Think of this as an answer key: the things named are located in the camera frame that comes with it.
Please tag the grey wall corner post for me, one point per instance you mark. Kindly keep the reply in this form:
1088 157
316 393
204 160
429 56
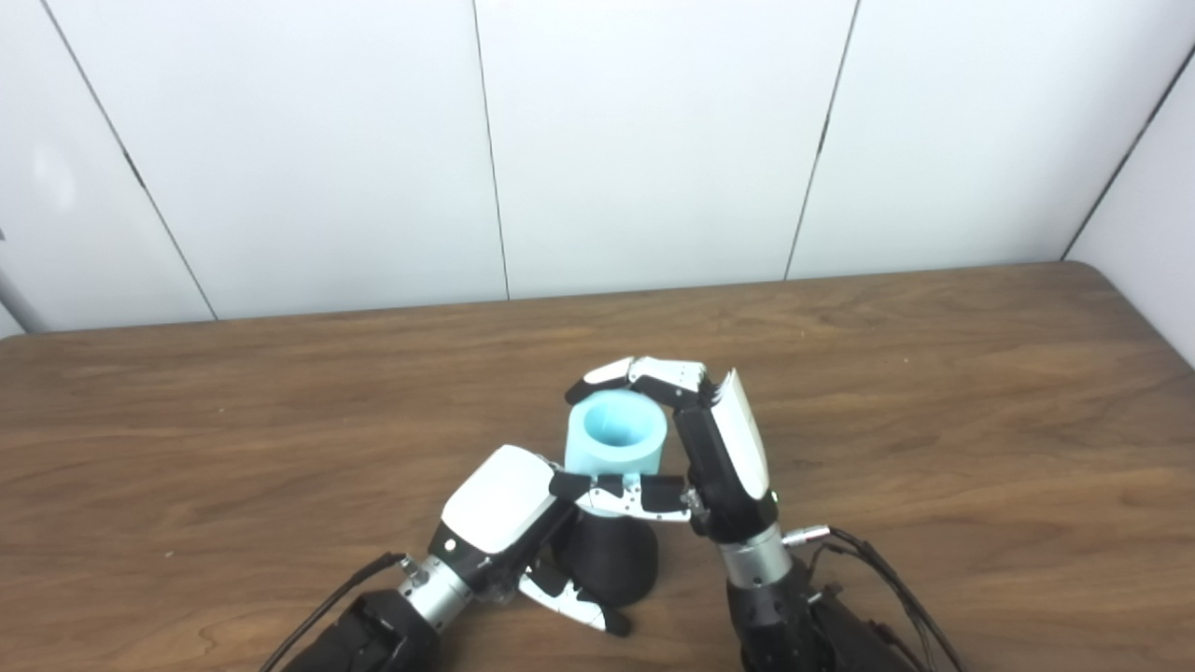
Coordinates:
19 299

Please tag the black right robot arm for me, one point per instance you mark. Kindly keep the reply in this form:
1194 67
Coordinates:
784 616

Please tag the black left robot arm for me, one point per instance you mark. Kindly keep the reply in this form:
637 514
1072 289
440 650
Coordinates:
373 635

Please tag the white and black right hand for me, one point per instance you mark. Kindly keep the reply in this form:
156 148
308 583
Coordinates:
728 457

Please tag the white and black left hand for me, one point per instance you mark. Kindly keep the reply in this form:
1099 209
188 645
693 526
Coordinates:
499 499

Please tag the black flared nozzle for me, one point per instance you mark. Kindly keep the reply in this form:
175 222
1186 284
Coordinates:
611 560

